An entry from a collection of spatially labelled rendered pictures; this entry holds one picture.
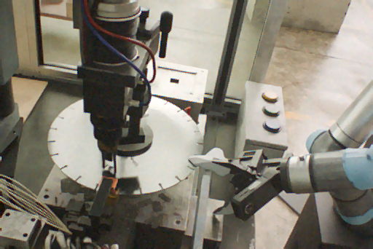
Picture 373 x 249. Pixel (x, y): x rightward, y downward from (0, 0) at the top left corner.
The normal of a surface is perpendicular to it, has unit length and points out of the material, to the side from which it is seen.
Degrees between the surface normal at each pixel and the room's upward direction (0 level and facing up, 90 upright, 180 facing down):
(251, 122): 0
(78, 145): 0
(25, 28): 90
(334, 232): 0
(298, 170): 50
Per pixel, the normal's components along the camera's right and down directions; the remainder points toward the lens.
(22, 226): 0.15, -0.77
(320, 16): 0.02, 0.59
